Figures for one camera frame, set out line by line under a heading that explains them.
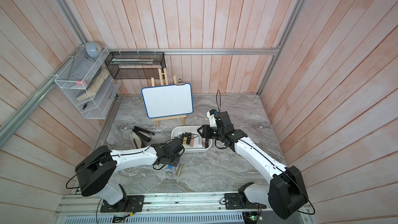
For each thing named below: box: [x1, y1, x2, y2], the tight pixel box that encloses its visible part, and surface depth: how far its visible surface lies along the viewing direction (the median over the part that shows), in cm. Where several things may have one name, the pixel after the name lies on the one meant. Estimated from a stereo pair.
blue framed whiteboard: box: [141, 82, 194, 119], surface depth 93 cm
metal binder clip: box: [175, 77, 186, 86], surface depth 90 cm
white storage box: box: [171, 125, 212, 153], surface depth 97 cm
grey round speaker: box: [84, 41, 103, 59], surface depth 84 cm
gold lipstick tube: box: [176, 163, 183, 177], surface depth 85 cm
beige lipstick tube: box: [189, 134, 195, 148], surface depth 95 cm
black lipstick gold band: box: [186, 132, 192, 145], surface depth 97 cm
